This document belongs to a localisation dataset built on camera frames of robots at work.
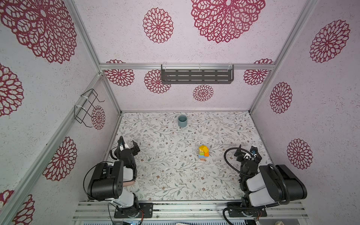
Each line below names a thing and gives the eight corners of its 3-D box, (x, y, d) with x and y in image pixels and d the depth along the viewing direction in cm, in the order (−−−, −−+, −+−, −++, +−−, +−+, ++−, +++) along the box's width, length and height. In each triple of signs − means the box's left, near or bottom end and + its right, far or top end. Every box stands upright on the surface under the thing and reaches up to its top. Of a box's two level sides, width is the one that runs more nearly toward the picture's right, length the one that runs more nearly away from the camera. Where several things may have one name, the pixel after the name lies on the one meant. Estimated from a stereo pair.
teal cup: (177, 127, 113) (177, 122, 108) (177, 120, 117) (177, 115, 112) (187, 127, 113) (187, 122, 108) (186, 120, 117) (187, 115, 112)
